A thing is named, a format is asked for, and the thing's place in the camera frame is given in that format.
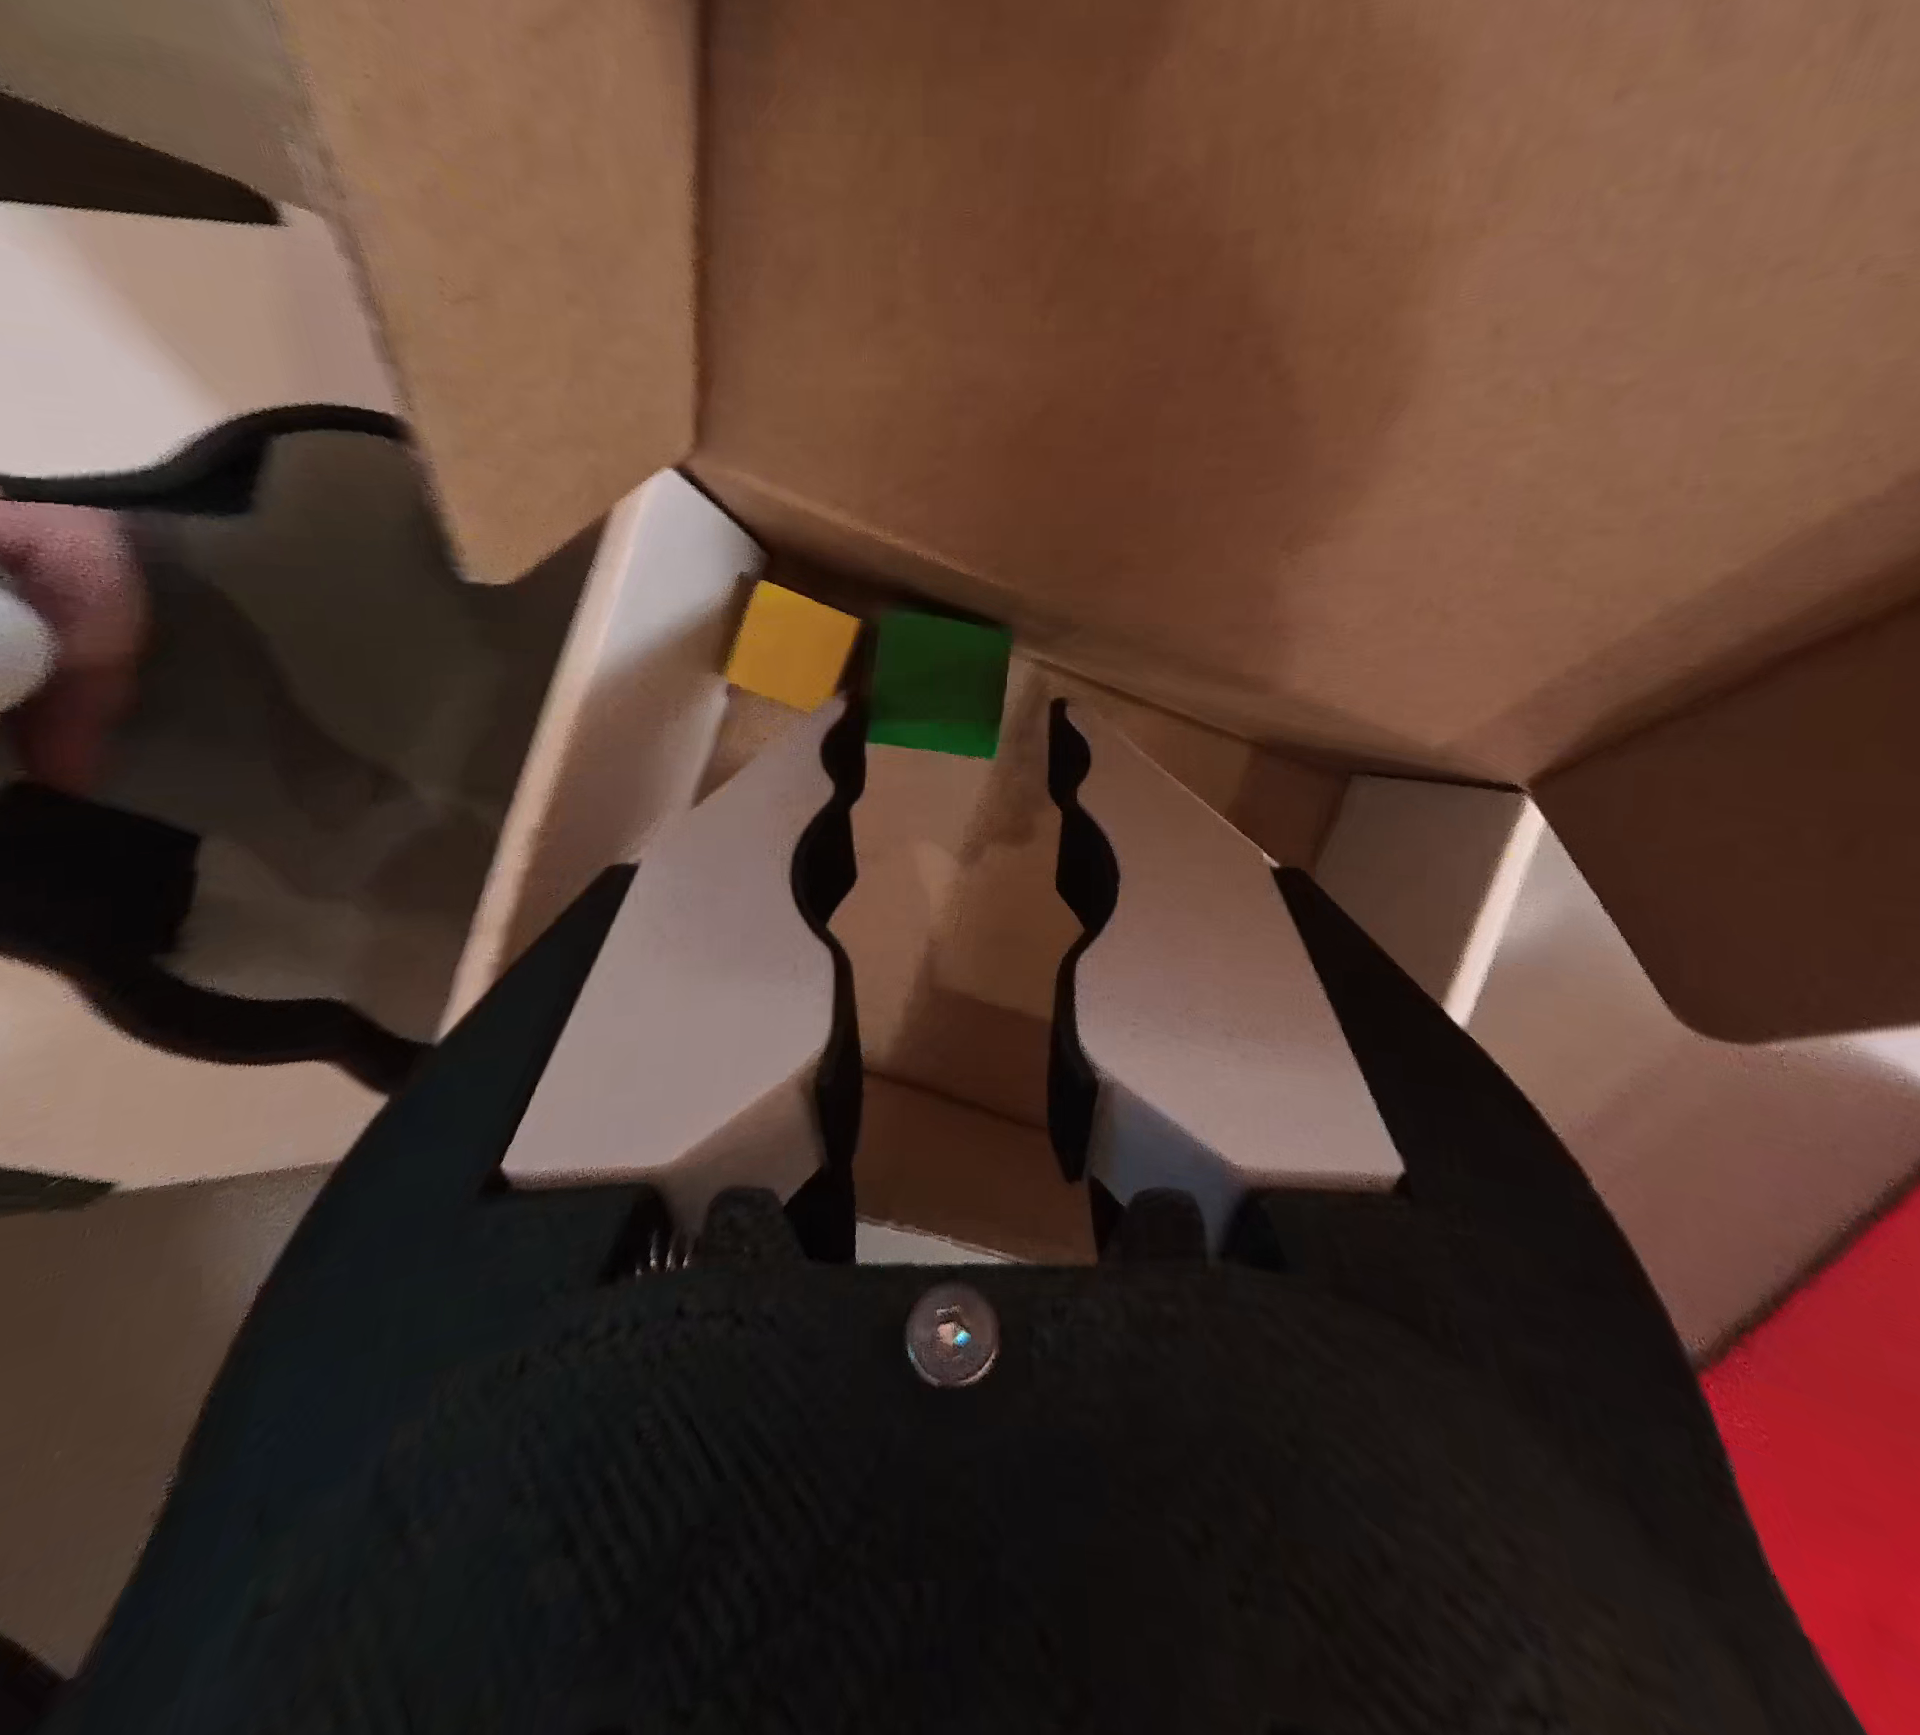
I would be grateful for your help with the red plastic bin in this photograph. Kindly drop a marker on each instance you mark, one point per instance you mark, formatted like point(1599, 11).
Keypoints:
point(1831, 1466)

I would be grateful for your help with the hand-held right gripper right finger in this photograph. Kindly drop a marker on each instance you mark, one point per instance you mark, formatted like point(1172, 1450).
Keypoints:
point(1214, 1017)

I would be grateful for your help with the person's left hand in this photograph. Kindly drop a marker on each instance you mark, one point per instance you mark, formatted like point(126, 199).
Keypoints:
point(83, 641)

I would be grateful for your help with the yellow cube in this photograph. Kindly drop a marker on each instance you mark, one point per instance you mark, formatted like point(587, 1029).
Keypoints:
point(792, 645)

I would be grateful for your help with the white cardboard box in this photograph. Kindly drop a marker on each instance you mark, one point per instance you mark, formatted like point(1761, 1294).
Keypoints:
point(1201, 265)

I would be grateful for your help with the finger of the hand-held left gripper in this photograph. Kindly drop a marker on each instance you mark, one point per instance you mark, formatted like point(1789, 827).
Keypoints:
point(225, 1120)
point(165, 341)

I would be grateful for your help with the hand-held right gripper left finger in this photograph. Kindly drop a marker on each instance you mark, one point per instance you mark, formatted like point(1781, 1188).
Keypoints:
point(691, 1001)

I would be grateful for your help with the green cube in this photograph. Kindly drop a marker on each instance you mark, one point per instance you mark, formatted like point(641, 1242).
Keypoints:
point(938, 687)

